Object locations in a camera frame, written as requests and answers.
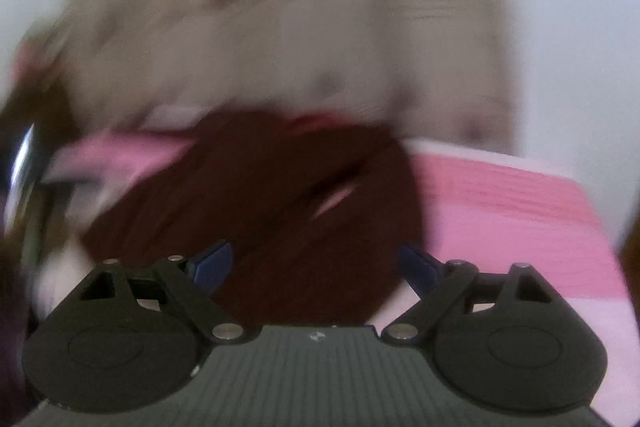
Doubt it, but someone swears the dark red knitted garment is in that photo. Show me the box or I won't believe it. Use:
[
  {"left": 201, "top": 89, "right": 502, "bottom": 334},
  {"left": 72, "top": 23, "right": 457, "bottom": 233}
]
[{"left": 80, "top": 110, "right": 424, "bottom": 325}]

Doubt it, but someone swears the pink checked bed sheet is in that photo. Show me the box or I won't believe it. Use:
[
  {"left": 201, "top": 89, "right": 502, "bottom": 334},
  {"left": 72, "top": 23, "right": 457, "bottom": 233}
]
[{"left": 35, "top": 115, "right": 639, "bottom": 426}]

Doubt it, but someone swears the beige leaf print curtain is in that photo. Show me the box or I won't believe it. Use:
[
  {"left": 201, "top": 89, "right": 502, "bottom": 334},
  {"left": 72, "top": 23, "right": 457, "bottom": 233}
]
[{"left": 64, "top": 0, "right": 515, "bottom": 153}]

